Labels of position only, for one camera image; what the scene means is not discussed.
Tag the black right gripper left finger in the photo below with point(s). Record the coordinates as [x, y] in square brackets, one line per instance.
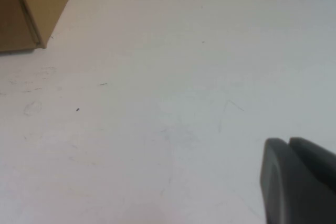
[294, 187]

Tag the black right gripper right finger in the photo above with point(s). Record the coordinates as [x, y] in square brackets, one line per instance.
[317, 161]

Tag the cardboard shoe box shell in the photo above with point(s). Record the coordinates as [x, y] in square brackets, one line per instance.
[50, 1]

